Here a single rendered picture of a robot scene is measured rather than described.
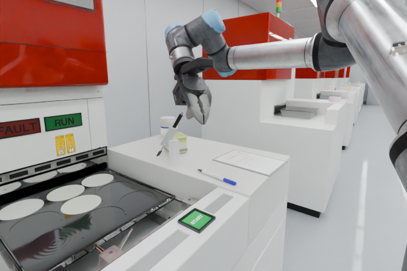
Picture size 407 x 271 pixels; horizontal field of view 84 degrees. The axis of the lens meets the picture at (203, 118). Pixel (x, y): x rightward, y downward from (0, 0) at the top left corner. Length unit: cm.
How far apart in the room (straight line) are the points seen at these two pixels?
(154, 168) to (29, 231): 35
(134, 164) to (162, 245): 46
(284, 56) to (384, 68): 35
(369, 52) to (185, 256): 41
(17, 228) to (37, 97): 38
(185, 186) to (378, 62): 56
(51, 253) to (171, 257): 27
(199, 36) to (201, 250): 56
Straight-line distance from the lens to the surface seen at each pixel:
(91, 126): 95
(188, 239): 47
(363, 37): 40
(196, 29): 73
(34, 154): 90
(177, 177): 72
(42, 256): 62
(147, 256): 45
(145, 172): 84
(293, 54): 65
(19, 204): 85
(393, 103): 32
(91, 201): 76
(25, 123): 87
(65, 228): 67
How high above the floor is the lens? 125
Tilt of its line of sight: 10 degrees down
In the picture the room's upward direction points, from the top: straight up
